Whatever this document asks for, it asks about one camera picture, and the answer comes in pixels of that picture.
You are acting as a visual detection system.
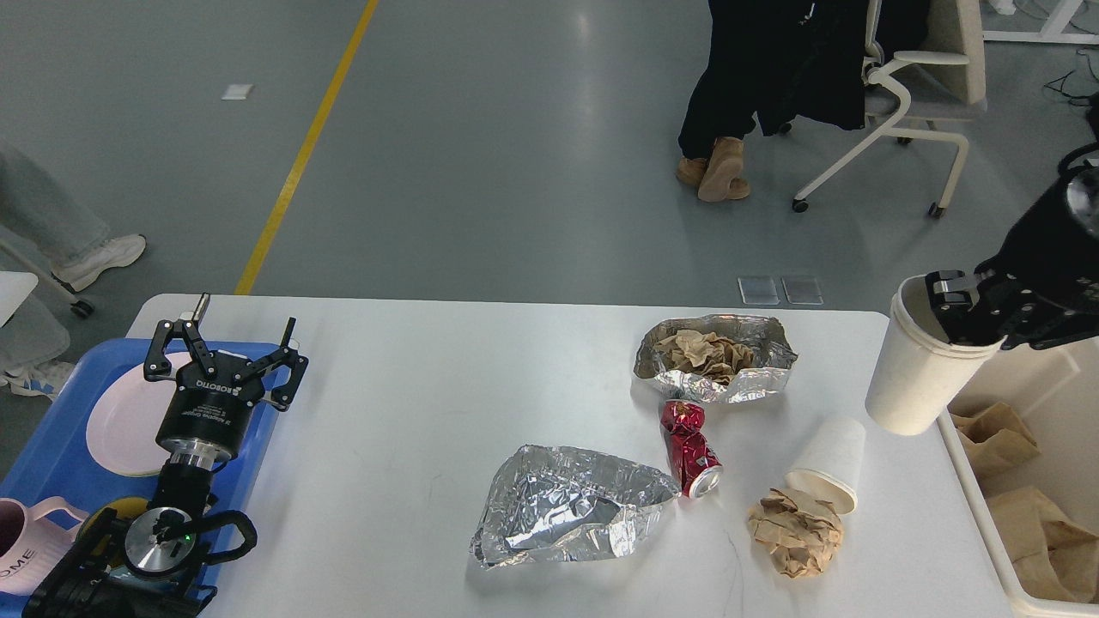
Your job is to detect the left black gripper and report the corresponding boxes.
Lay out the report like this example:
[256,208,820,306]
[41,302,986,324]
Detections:
[143,293,310,464]

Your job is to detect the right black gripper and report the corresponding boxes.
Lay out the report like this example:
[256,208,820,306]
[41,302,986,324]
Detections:
[924,167,1098,349]

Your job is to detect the pink plate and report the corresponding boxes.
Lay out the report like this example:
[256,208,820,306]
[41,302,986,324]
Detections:
[86,367,178,464]

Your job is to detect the white paper cup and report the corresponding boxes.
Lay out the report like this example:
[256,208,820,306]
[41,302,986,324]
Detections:
[865,276,1004,437]
[784,415,866,515]

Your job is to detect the large brown paper bag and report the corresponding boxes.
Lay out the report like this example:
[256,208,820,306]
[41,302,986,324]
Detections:
[987,486,1098,603]

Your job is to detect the pink home mug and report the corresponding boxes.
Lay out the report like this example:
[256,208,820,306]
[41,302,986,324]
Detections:
[1,496,88,596]

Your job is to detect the foil tray with paper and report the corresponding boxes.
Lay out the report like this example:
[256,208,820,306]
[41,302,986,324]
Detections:
[635,314,798,404]

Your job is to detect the foil sheet front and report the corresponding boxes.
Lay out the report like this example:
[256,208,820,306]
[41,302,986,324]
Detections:
[470,445,682,570]

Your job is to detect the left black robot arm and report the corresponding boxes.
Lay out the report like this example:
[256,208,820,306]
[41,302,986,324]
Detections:
[22,294,309,617]

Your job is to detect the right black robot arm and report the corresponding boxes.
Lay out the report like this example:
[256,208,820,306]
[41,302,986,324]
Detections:
[921,143,1098,349]

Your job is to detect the beige plastic bin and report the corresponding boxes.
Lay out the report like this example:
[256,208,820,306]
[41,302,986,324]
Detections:
[939,339,1098,617]

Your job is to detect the blue plastic tray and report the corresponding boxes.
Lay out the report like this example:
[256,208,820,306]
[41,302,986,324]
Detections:
[1,339,279,617]

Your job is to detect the white chair at left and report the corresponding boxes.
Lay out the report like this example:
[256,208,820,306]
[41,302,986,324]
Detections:
[0,236,97,400]

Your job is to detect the flattened white paper cup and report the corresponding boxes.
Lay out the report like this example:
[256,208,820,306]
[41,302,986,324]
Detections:
[784,415,866,515]

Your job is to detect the person in grey trousers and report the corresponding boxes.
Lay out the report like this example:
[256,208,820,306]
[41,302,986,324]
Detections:
[1,142,148,293]

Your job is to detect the white office chair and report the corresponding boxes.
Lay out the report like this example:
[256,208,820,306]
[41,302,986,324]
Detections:
[792,1,987,219]

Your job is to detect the white desk leg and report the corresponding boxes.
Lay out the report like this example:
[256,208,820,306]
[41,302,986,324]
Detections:
[979,1,1098,46]

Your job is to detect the crumpled brown paper ball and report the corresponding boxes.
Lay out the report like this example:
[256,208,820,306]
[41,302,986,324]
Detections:
[747,488,845,580]

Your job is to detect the crumpled brown paper in foil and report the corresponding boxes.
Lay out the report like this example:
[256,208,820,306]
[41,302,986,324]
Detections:
[655,330,755,386]

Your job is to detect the crushed red soda can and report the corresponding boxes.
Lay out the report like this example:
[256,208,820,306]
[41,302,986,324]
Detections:
[660,399,723,500]

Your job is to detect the person in black clothes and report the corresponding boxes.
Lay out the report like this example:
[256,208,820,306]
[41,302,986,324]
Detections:
[676,0,928,203]

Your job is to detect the floor cables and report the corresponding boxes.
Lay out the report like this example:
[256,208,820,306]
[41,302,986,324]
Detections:
[1042,47,1099,130]

